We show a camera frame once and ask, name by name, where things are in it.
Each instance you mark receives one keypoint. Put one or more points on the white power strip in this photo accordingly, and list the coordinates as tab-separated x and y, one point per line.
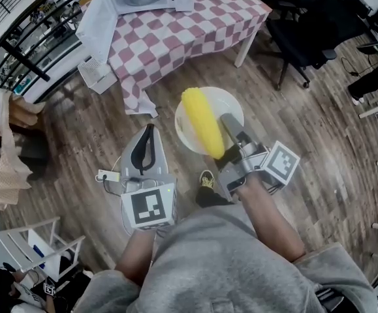
108	175

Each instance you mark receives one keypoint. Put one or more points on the white plastic basket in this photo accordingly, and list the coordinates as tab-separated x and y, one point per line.
97	75

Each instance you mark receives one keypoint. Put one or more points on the yellow corn cob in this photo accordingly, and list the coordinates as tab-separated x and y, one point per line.
202	122

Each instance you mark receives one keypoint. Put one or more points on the white round plate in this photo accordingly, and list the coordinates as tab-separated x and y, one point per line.
229	104

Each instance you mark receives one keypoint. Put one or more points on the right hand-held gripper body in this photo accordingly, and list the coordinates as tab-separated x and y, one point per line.
252	161

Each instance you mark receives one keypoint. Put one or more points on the person's right forearm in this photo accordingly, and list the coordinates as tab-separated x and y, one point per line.
270	217

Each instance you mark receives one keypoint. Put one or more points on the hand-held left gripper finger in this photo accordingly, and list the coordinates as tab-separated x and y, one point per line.
158	161
130	156

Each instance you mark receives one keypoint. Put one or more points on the person's left forearm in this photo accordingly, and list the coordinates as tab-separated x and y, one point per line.
136	256

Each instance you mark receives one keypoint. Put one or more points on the white table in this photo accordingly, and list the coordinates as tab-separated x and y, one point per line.
245	46

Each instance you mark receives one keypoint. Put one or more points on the black metal railing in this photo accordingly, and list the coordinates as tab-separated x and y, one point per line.
22	47

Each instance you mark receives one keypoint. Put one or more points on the black shoe with yellow laces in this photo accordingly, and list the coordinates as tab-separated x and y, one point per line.
208	191

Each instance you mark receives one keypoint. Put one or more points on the person's grey shirt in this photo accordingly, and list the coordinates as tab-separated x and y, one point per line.
221	266

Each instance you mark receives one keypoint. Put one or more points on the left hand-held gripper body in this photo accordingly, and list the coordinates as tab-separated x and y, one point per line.
148	207

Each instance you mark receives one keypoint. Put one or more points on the pink checkered tablecloth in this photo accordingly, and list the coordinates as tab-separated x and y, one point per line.
175	34

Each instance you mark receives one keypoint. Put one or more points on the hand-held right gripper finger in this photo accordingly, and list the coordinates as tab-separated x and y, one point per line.
225	157
230	122

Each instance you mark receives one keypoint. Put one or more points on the brown paper sheet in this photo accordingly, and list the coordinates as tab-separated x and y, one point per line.
2	161

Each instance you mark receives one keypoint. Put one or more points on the black office chair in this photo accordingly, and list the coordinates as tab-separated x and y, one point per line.
299	34

